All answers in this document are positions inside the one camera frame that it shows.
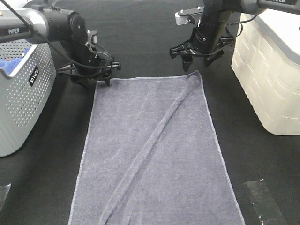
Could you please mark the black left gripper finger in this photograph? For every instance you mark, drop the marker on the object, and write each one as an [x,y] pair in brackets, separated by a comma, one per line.
[107,80]
[81,82]

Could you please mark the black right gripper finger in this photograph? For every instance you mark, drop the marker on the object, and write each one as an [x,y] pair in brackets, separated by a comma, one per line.
[207,61]
[187,61]

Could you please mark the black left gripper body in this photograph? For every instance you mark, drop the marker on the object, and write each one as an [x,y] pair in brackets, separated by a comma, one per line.
[96,70]

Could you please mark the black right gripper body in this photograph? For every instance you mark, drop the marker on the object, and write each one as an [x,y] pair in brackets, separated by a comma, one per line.
[188,49]

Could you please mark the grey purple towel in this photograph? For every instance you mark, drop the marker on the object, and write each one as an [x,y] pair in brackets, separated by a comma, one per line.
[152,157]

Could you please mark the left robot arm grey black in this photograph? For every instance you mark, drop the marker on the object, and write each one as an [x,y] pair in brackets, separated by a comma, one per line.
[47,24]

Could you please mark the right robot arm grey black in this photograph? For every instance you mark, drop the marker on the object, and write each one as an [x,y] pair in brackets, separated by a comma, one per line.
[209,22]

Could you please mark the blue towel in basket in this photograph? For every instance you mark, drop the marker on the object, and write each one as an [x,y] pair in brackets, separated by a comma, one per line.
[9,65]

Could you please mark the white storage bin grey rim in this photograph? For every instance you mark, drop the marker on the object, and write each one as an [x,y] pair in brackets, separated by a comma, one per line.
[266,61]

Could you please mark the grey perforated laundry basket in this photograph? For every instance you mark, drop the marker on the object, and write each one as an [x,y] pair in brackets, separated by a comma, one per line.
[23,93]

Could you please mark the clear tape strip left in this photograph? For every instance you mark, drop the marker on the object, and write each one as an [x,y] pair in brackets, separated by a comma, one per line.
[4,190]

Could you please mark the clear tape strip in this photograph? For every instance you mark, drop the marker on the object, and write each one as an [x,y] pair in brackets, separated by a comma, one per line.
[4,190]
[266,208]

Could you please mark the clear tape strip right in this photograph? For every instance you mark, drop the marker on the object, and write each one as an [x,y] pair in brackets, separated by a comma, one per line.
[266,208]

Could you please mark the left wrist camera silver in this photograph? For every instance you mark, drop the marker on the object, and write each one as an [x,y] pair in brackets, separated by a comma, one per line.
[92,36]

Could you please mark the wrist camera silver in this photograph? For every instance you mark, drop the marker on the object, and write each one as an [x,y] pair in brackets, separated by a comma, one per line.
[185,16]
[92,36]

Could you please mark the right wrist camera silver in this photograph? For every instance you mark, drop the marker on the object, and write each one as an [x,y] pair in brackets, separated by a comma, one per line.
[185,16]

